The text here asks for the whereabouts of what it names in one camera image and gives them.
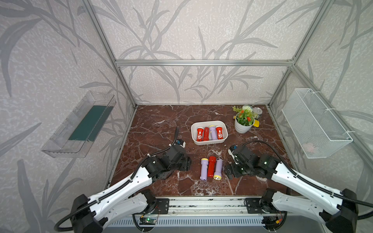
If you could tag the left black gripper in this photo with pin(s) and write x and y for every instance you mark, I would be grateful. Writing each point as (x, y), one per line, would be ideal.
(186, 164)

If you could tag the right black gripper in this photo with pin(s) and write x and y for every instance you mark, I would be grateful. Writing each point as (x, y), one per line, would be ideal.
(233, 174)

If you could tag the purple flashlight yellow head down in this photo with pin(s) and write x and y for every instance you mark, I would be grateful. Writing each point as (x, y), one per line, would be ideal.
(218, 170)

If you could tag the all-red flashlight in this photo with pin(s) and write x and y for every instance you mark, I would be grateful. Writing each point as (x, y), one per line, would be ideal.
(206, 134)
(211, 166)

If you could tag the red flashlight white cap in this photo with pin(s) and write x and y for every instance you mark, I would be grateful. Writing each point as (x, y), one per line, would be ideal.
(219, 132)

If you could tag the red flashlight white head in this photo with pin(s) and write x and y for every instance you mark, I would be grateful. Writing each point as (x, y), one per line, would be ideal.
(200, 134)

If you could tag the white plastic storage box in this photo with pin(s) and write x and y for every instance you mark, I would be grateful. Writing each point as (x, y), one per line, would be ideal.
(212, 132)

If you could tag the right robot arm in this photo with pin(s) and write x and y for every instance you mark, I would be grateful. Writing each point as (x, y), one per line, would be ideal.
(336, 210)

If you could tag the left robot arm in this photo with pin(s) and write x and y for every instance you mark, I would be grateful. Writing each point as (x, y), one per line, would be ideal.
(127, 197)

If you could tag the yellow small object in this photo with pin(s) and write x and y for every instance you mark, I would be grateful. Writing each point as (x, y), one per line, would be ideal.
(256, 123)

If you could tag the white potted flower plant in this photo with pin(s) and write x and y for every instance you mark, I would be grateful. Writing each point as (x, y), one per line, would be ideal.
(244, 118)

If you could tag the green circuit board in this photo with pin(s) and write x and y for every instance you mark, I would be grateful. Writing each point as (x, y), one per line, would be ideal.
(148, 220)

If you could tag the metal tin can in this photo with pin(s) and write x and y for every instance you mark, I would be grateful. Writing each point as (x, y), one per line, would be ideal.
(257, 112)

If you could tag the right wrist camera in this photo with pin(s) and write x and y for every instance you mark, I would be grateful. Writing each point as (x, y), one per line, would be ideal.
(231, 150)

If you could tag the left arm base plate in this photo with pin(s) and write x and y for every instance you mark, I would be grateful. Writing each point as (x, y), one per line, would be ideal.
(159, 206)

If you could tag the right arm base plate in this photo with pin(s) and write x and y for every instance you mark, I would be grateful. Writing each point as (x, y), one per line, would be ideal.
(254, 206)

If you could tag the white wire mesh basket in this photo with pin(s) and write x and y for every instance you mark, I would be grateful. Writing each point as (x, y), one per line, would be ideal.
(318, 131)

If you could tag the clear plastic wall shelf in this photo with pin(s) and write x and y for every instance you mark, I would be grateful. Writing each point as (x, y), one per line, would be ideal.
(76, 135)

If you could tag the aluminium frame rail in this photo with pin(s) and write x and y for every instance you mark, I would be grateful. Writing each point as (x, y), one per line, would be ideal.
(231, 63)

